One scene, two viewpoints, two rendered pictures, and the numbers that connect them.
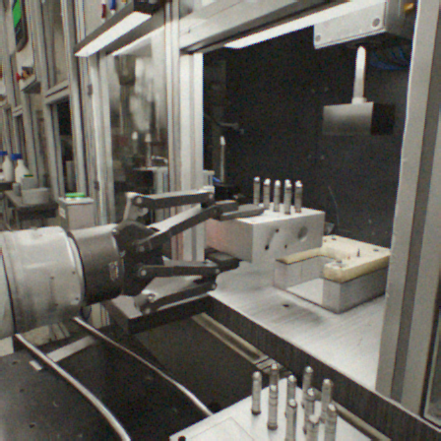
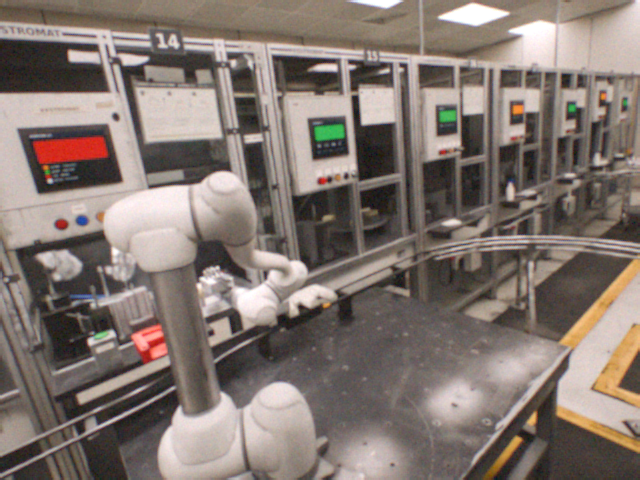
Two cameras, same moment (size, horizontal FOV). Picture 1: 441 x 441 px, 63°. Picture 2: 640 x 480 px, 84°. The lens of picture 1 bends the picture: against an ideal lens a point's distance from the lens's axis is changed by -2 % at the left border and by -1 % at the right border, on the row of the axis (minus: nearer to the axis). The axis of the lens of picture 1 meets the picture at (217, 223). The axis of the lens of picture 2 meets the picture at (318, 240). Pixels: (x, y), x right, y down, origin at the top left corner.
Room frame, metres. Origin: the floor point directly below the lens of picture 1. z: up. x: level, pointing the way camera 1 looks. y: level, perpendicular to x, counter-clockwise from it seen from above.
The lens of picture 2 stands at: (0.03, 1.44, 1.57)
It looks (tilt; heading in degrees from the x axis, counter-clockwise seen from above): 15 degrees down; 269
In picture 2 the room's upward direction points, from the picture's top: 7 degrees counter-clockwise
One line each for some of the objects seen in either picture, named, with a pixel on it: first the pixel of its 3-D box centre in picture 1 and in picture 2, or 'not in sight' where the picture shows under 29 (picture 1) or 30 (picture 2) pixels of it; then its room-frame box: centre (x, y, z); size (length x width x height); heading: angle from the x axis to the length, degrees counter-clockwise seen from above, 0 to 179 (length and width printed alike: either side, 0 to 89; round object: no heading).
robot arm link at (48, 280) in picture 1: (42, 276); (244, 300); (0.31, 0.16, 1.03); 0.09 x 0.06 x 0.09; 35
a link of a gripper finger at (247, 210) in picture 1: (235, 212); not in sight; (0.44, -0.02, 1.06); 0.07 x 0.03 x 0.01; 125
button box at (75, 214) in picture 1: (81, 222); (105, 350); (0.79, 0.30, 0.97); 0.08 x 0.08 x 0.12; 35
